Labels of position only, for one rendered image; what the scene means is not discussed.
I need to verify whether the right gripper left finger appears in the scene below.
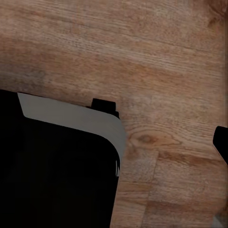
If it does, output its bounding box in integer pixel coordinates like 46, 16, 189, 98
0, 126, 25, 183

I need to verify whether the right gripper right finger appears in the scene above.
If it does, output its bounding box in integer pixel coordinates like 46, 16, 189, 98
213, 126, 228, 165

